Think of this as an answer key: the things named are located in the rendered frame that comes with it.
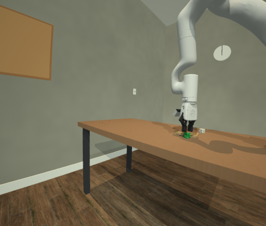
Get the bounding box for tan flat mat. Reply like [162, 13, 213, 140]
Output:
[174, 130, 199, 138]

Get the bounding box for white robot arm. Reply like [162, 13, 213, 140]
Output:
[171, 0, 266, 103]

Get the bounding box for green die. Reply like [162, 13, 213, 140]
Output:
[183, 132, 191, 138]

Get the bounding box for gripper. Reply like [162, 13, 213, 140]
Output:
[179, 103, 197, 132]

